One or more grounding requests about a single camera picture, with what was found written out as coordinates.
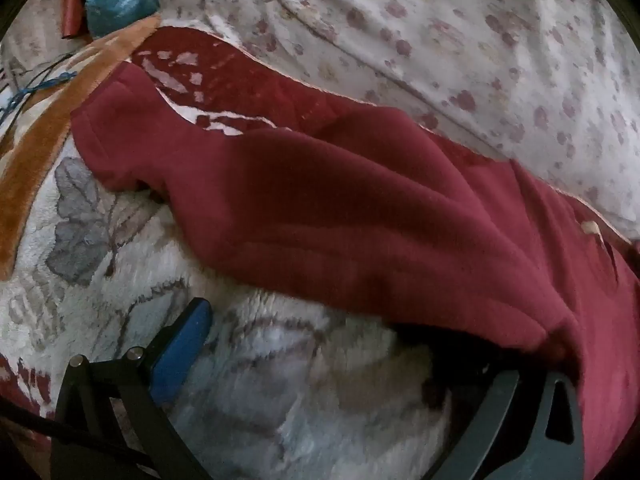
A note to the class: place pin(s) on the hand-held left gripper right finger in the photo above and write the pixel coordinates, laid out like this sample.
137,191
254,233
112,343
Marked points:
525,410

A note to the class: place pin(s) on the maroon knit garment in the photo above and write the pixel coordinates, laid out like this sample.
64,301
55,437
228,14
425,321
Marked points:
350,210

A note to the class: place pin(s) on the plush floral blanket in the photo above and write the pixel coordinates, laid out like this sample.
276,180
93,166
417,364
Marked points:
300,390

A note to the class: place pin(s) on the white floral bed sheet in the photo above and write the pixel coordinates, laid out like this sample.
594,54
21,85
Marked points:
450,35

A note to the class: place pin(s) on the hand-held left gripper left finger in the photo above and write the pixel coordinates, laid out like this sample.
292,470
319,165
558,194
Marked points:
179,355

